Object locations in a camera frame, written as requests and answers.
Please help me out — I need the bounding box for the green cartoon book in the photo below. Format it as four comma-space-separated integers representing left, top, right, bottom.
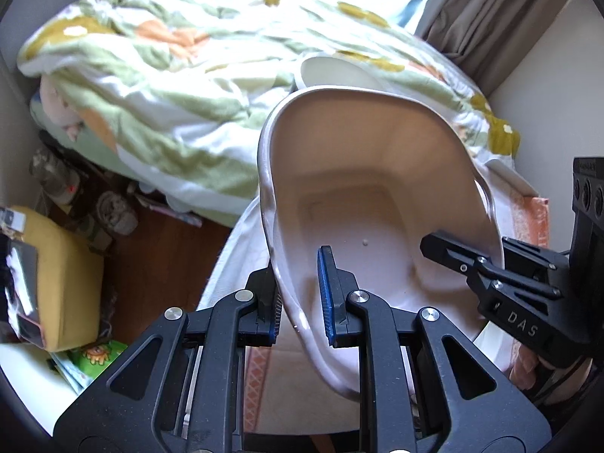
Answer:
47, 339, 130, 397

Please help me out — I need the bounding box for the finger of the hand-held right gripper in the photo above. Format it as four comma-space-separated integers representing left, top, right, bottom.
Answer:
419, 230, 505, 293

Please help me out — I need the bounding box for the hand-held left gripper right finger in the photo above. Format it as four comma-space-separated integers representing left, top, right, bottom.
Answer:
317, 245, 553, 453

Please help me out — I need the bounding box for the white bowl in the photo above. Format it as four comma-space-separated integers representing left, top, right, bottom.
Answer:
293, 54, 394, 97

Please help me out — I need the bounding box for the pink plush toy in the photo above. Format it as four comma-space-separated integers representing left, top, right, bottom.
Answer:
38, 75, 88, 142

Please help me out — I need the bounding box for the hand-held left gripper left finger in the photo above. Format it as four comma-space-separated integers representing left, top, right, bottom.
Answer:
53, 267, 286, 453

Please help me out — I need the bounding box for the white towel with orange stripe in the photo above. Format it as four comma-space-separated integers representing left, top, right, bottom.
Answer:
196, 158, 541, 435

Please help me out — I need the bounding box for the yellow cushion stool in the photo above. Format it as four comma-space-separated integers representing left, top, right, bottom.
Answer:
7, 205, 105, 352

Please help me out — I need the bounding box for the brown curtain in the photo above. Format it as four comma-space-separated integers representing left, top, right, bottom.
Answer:
418, 0, 583, 95

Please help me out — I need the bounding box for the black flat device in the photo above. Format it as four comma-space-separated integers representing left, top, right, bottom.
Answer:
0, 236, 45, 347

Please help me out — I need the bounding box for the floral blanket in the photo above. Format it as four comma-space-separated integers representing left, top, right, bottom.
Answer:
16, 0, 522, 227

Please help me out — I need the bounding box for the orange patterned cloth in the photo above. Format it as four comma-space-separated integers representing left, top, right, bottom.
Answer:
512, 193, 552, 248

